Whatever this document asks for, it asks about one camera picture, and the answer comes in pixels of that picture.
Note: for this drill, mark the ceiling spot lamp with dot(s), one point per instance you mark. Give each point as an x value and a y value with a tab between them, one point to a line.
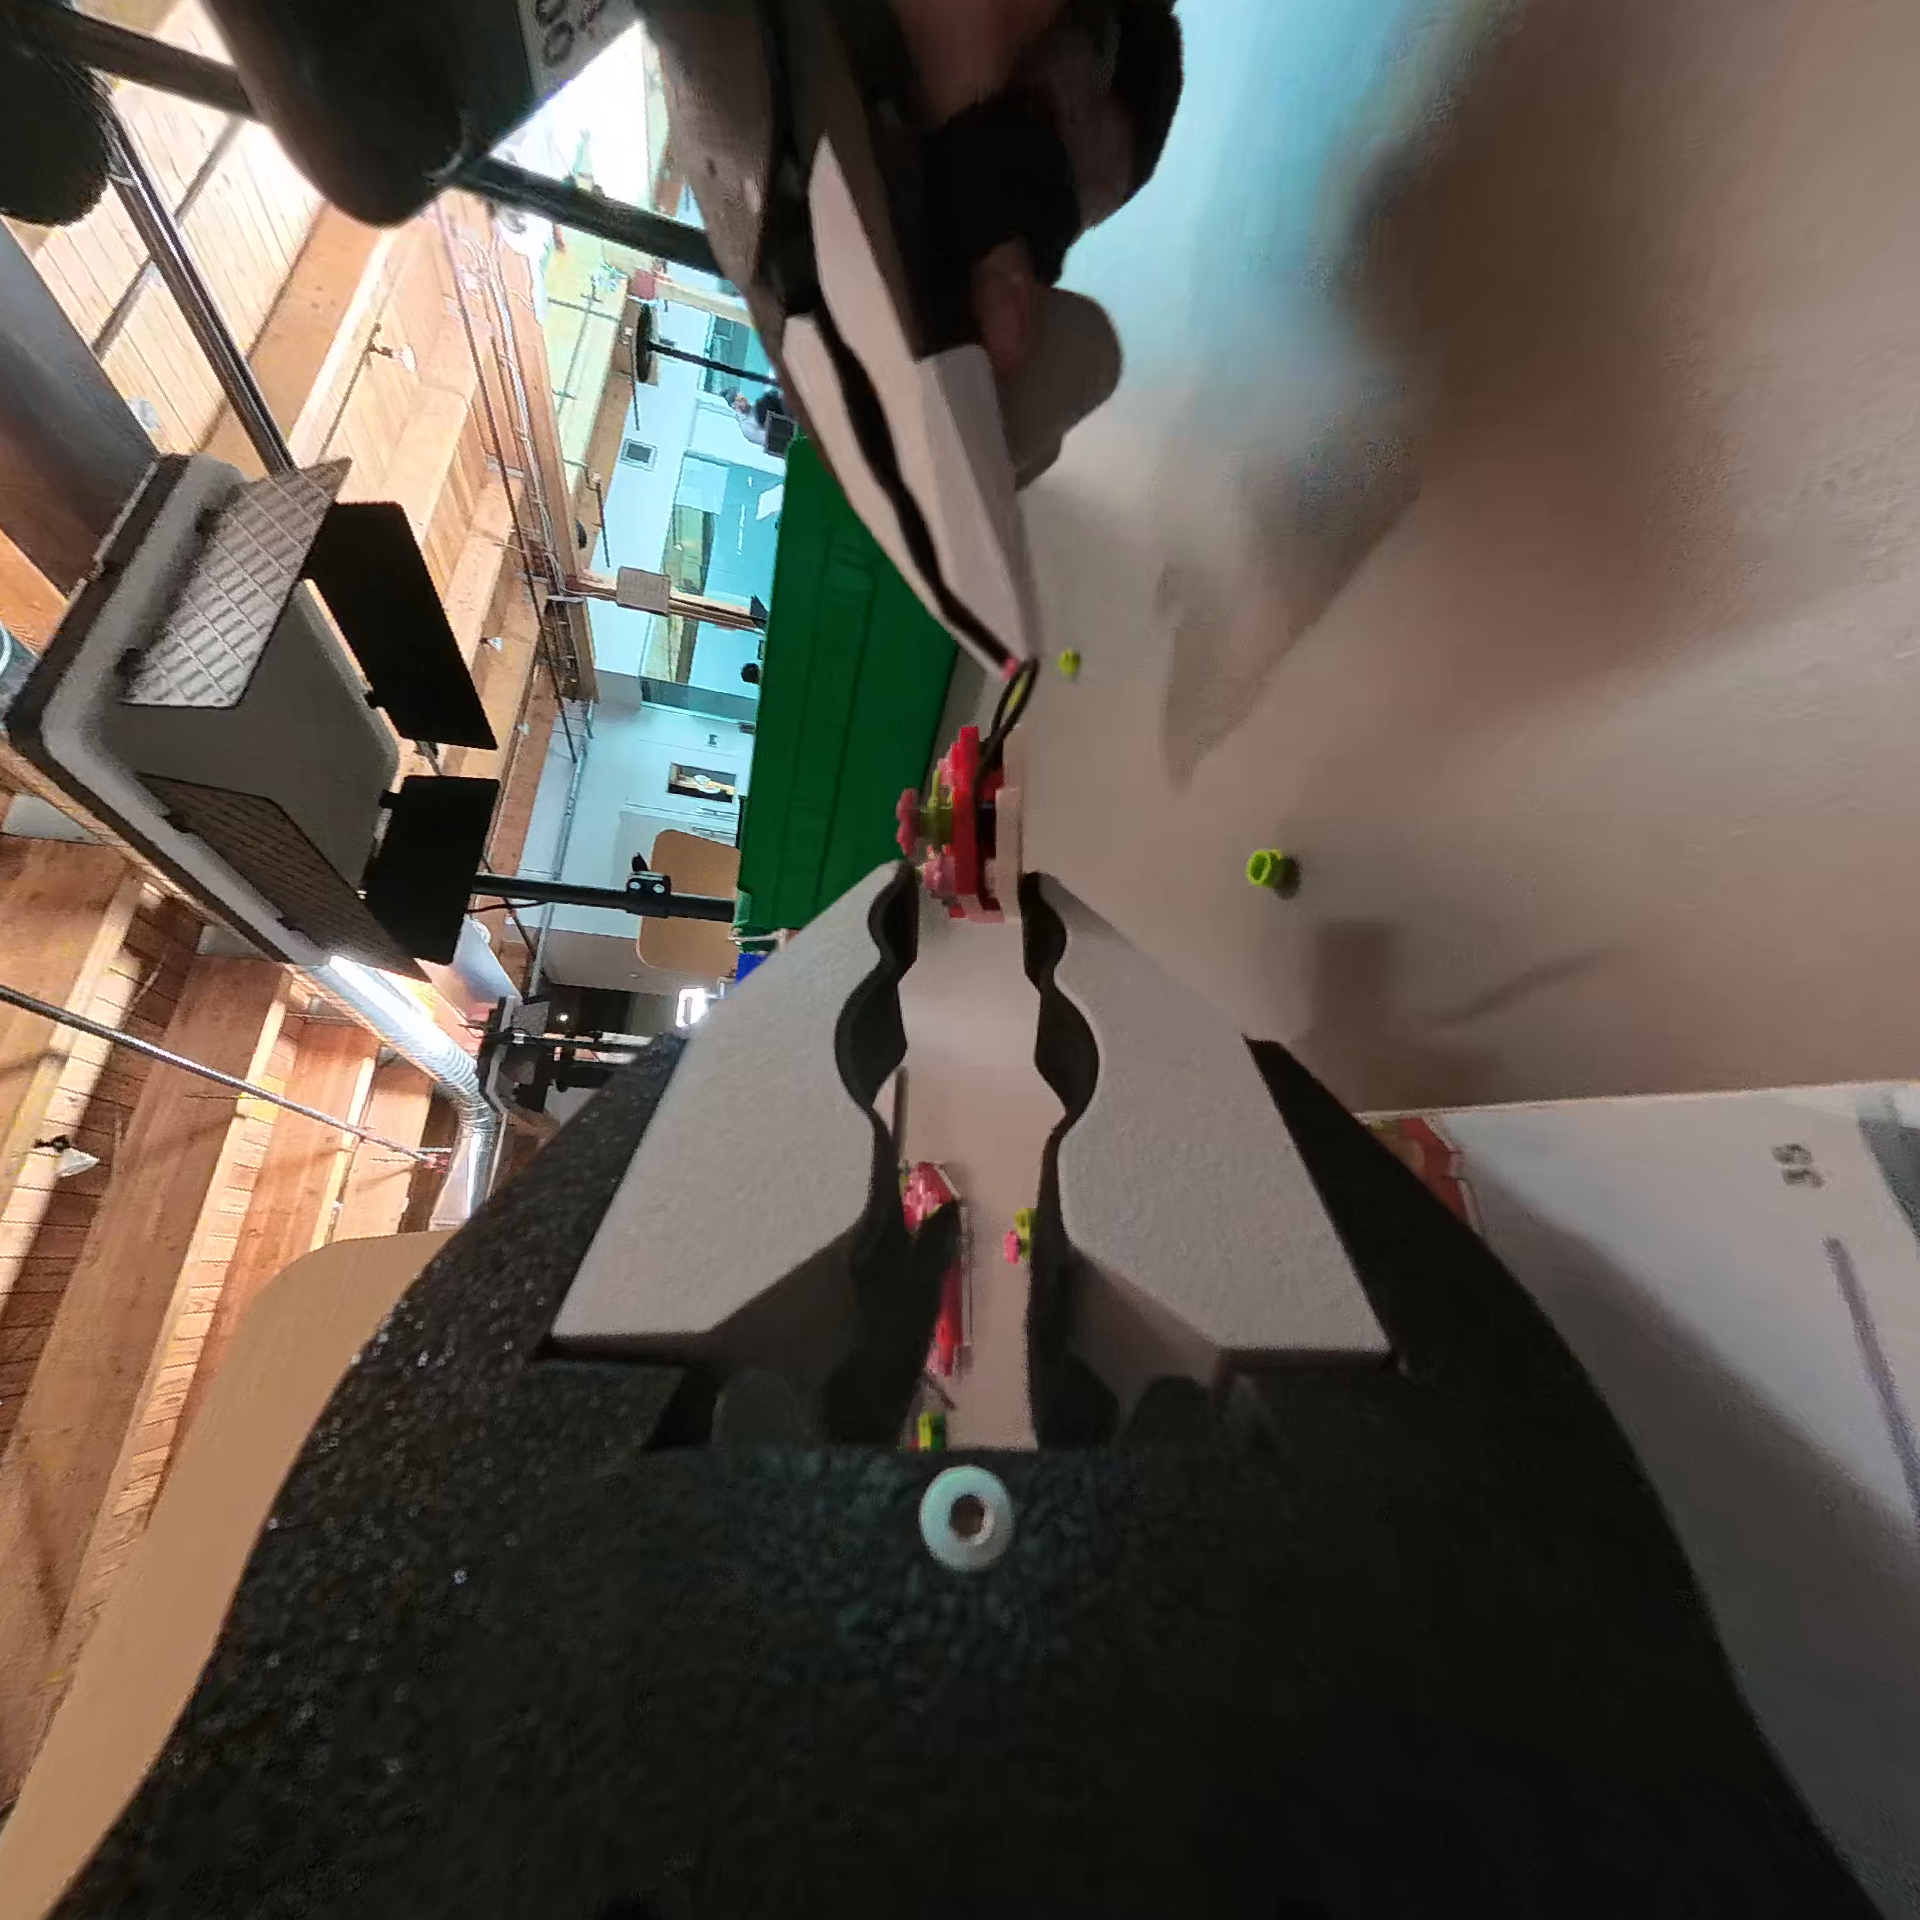
67	1157

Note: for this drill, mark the person's right hand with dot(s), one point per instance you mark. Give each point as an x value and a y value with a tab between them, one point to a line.
1102	117

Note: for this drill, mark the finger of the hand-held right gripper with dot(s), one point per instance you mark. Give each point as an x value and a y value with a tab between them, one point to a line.
977	482
841	423

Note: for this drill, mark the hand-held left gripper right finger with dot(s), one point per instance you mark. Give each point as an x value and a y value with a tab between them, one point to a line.
1198	1187

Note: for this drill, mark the tan curved wooden panel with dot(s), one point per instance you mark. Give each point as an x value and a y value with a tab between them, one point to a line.
167	1576

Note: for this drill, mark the pink lego assembly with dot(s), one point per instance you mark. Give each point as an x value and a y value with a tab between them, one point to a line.
940	1260

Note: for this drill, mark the silver ventilation duct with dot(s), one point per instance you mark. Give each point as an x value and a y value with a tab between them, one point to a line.
433	1080

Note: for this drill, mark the grey ceiling heating unit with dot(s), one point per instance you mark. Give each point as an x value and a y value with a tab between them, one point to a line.
242	704

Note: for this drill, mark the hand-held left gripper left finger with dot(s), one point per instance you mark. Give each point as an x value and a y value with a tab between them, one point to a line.
702	1171

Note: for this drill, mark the white instruction booklet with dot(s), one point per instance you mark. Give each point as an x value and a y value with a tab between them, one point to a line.
1696	1425

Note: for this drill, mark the pink red lego model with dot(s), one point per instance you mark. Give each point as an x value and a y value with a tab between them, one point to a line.
969	833

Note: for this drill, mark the black ceiling rod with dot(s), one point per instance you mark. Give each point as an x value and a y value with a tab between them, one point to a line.
212	1070

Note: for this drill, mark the green plastic bin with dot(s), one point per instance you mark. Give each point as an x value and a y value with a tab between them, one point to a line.
841	704

